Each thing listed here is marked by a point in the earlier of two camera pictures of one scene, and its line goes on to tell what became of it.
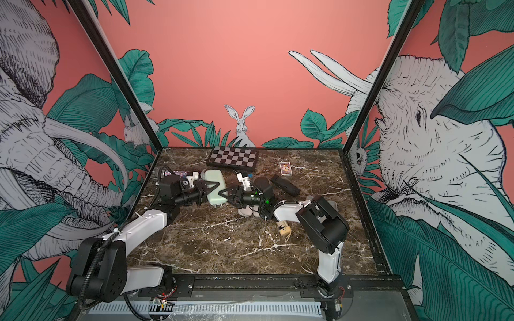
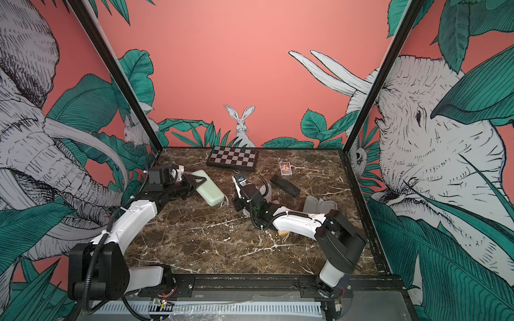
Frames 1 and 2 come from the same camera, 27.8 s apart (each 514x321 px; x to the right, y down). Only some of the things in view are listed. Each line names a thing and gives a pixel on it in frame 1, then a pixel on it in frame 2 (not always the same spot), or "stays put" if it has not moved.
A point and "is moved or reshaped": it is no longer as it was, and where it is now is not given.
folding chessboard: [233, 156] stays put
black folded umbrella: [285, 184] stays put
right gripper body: [252, 198] → [241, 205]
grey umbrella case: [215, 176] is moved or reshaped
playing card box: [286, 169] stays put
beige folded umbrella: [284, 229] stays put
